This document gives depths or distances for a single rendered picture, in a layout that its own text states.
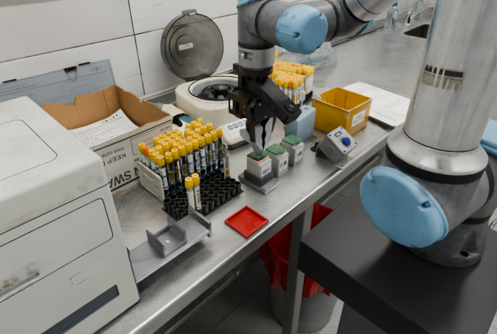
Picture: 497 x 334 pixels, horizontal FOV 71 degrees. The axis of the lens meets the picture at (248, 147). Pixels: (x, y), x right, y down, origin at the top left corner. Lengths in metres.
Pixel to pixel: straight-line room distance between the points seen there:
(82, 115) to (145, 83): 0.26
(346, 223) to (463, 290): 0.20
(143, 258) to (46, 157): 0.28
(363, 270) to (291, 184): 0.33
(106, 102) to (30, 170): 0.66
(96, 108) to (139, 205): 0.38
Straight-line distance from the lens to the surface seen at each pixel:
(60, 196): 0.48
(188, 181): 0.71
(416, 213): 0.47
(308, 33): 0.60
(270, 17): 0.63
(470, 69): 0.42
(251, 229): 0.76
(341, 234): 0.67
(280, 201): 0.83
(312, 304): 1.45
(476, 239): 0.69
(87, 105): 1.10
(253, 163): 0.83
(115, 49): 1.17
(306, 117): 1.00
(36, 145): 0.54
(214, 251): 0.72
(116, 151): 0.85
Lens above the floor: 1.42
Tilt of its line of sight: 32 degrees down
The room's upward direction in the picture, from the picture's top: straight up
